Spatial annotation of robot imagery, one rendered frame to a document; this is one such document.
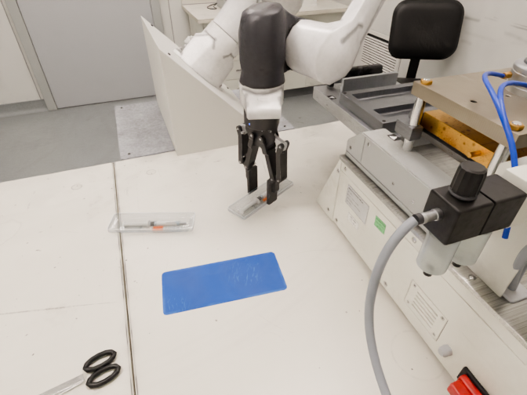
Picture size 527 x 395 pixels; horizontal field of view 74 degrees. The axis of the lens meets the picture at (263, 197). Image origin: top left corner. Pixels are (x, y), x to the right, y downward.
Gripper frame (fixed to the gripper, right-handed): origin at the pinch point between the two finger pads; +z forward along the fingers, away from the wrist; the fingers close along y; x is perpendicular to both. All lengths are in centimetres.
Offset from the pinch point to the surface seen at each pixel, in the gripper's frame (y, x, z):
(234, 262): -9.3, 18.7, 4.5
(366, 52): 97, -242, 39
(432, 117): -31.5, -4.5, -26.2
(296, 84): 142, -204, 66
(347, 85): -6.3, -22.8, -19.7
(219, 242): -2.6, 16.8, 4.6
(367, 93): -11.9, -22.4, -19.5
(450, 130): -34.9, -2.5, -25.9
